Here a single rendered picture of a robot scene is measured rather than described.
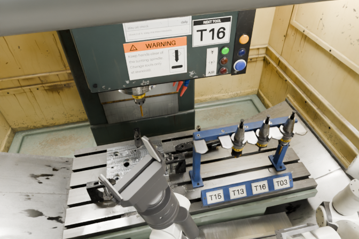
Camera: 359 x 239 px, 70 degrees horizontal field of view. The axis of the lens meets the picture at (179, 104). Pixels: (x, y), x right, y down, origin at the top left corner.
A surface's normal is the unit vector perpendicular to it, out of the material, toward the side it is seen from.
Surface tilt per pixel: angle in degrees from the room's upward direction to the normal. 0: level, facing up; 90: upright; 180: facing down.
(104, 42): 90
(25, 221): 24
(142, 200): 77
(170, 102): 90
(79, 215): 0
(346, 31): 90
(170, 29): 90
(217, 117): 0
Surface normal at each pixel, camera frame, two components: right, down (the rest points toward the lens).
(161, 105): 0.19, 0.63
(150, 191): 0.67, 0.28
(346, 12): -0.98, 0.15
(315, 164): -0.42, -0.63
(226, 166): -0.03, -0.76
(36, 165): 0.37, -0.76
